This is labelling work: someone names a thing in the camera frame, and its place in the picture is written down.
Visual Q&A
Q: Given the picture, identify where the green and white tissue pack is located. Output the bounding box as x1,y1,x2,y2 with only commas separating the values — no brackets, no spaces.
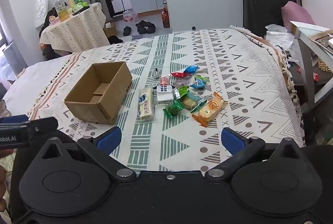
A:
71,1,89,12

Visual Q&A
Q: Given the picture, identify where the dark green snack packet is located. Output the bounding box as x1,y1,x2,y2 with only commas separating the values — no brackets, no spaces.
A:
163,100,184,119

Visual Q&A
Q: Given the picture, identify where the grey ribbed panel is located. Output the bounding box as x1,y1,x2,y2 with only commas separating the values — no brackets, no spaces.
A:
5,40,28,70

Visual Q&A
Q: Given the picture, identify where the dotted cream tablecloth table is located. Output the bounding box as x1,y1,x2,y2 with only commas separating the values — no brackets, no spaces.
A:
40,2,110,54

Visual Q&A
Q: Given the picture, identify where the clear bottle yellow liquid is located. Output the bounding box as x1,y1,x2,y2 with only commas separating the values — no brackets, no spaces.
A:
54,0,70,22

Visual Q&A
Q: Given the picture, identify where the flat black device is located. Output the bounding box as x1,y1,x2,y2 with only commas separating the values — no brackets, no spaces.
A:
72,7,90,16

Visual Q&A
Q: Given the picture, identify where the brown cardboard box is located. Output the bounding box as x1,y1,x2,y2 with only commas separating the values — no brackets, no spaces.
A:
64,61,133,126

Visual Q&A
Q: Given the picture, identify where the large red-brown bottle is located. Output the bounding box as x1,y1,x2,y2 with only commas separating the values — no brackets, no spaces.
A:
161,7,171,29

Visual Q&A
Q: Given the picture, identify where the teal cracker packet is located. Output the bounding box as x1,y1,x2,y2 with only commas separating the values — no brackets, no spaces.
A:
181,91,208,113

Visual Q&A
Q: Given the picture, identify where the pink pack of water bottles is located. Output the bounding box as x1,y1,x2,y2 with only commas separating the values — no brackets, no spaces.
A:
123,9,138,23

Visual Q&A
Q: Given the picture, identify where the blue candy packet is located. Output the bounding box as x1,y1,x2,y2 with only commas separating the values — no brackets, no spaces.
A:
183,65,199,75

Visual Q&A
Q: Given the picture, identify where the black crumpled cloth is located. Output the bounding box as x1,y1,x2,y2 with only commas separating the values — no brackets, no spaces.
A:
108,35,123,45

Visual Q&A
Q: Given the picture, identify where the bright green snack packet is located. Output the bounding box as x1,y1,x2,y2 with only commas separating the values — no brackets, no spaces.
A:
173,86,189,100

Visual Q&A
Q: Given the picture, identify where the white bed sheet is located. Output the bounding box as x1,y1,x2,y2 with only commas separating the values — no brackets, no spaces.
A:
1,54,74,116

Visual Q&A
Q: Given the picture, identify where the black garment on chair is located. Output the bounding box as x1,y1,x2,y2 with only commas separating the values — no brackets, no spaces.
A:
39,8,57,32

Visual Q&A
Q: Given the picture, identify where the blue and white snack packet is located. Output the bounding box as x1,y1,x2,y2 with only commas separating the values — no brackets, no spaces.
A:
191,76,210,90

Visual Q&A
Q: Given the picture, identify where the white side table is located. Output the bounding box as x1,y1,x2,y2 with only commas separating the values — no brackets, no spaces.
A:
289,20,333,110

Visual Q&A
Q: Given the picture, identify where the clear purple snack packet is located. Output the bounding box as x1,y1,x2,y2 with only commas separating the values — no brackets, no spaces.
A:
172,78,194,88

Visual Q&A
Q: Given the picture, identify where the gold woven basket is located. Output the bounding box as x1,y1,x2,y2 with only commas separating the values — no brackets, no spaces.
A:
318,59,333,74

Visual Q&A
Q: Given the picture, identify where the small open cardboard carton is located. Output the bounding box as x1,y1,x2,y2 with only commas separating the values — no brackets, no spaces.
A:
103,21,118,37

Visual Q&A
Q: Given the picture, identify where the pink cartoon box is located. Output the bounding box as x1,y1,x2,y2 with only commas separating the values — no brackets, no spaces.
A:
49,14,62,26

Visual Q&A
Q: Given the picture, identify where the white wrapped panel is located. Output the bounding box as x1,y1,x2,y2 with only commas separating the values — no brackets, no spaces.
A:
35,0,49,29

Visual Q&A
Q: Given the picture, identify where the brown patterned tray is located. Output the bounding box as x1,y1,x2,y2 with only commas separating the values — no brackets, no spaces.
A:
308,30,333,54

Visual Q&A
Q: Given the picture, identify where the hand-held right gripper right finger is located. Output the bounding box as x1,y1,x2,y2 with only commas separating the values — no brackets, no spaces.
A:
204,127,310,180

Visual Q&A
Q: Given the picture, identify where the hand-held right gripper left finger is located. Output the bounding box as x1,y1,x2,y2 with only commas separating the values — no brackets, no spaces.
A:
31,126,137,180

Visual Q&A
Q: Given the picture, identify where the pink cloth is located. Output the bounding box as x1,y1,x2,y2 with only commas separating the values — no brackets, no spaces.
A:
281,1,315,32

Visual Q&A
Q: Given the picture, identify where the white black-label snack packet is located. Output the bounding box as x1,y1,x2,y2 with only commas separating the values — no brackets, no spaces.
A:
156,85,174,105

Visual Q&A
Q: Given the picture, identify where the white crumpled plastic bag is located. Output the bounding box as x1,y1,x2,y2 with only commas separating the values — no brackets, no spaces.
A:
264,24,300,58

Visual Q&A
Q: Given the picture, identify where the long cream snack packet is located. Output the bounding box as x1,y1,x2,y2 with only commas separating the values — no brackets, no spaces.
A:
138,87,156,121

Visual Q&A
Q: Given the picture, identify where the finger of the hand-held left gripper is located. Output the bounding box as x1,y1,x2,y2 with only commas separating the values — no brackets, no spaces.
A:
0,114,30,124
28,117,59,136

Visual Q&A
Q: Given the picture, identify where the orange cake packet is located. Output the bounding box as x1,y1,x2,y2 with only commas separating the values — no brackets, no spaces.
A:
192,92,228,127

